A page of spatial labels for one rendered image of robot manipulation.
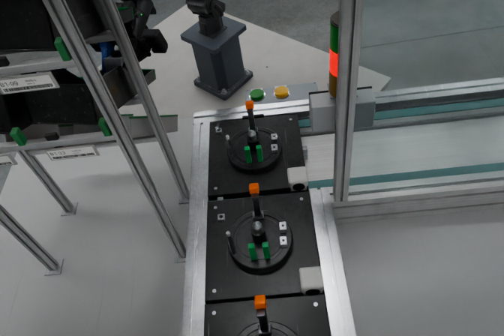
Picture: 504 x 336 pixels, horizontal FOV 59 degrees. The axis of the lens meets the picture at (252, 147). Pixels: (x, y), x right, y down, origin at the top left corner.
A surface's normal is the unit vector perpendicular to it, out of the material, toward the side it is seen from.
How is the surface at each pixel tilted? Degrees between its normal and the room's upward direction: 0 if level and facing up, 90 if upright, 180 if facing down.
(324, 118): 90
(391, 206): 90
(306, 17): 0
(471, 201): 90
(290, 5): 0
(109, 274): 0
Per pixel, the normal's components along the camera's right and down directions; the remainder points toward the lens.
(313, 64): -0.11, -0.65
